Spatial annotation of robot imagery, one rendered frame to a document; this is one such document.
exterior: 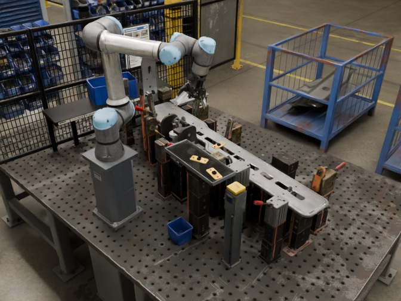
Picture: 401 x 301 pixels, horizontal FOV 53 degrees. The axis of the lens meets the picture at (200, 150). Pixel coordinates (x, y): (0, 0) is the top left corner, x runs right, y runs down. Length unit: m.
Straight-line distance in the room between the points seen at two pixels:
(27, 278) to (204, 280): 1.51
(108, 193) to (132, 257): 0.34
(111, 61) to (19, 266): 1.78
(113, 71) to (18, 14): 2.34
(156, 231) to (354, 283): 1.01
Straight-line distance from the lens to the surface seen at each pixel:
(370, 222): 2.44
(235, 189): 1.73
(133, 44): 1.74
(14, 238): 3.45
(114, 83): 2.02
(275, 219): 1.87
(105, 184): 2.10
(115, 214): 2.22
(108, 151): 2.03
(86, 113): 2.70
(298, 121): 4.46
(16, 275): 3.17
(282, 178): 2.10
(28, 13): 4.29
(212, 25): 5.58
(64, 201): 2.51
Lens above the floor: 2.23
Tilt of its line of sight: 33 degrees down
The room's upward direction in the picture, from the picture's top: straight up
